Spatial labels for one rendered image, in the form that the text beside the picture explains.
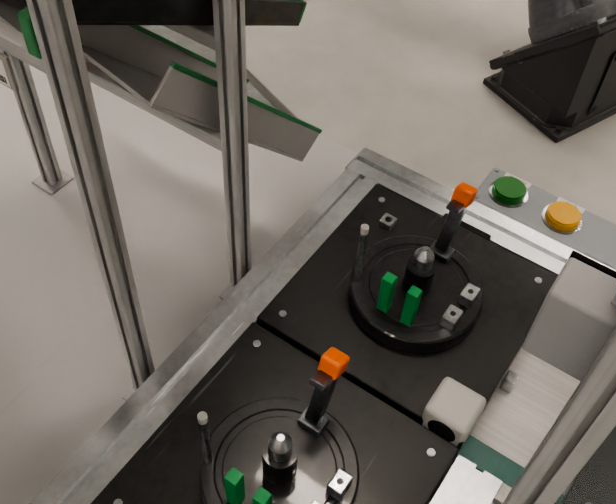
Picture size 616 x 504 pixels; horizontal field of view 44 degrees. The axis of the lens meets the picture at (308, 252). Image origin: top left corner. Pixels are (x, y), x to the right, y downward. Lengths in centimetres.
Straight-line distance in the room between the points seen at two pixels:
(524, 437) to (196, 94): 47
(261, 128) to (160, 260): 26
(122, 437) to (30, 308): 27
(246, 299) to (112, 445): 21
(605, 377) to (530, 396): 36
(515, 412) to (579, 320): 33
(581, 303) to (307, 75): 82
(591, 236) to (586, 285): 43
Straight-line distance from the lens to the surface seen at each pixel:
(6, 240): 105
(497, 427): 82
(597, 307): 51
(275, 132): 84
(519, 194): 95
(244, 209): 82
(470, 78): 129
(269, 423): 71
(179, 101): 71
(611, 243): 95
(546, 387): 86
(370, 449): 73
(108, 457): 75
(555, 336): 54
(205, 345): 80
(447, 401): 74
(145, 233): 102
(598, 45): 112
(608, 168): 120
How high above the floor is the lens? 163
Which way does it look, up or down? 51 degrees down
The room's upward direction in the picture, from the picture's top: 4 degrees clockwise
